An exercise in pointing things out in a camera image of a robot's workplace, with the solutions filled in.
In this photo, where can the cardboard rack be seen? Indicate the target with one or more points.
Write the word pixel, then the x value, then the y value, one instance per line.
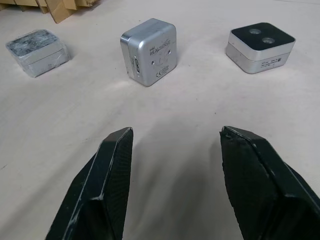
pixel 62 7

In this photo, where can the silver RealSense camera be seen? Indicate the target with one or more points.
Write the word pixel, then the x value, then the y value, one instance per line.
pixel 155 52

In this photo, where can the plastic-wrapped silver camera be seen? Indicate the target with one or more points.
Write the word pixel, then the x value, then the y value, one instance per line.
pixel 37 55

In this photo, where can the silver camera with black face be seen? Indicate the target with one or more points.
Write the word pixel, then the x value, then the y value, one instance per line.
pixel 260 47

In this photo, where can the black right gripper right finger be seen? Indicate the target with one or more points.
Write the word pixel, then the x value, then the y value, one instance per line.
pixel 262 190

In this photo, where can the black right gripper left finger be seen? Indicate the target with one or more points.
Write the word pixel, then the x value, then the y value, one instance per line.
pixel 100 190

